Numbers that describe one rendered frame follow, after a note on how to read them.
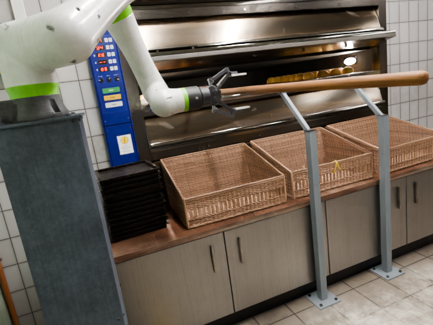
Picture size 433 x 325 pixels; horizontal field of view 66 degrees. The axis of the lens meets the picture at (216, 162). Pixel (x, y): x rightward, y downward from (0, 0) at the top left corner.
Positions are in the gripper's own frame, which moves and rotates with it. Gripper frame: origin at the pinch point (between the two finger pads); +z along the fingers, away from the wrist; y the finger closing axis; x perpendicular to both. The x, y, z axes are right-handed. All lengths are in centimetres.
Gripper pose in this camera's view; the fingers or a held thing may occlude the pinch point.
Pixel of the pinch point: (244, 90)
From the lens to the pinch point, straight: 142.9
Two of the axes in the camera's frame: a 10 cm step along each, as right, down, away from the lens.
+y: 1.3, 9.7, 2.2
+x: 3.7, 1.6, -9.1
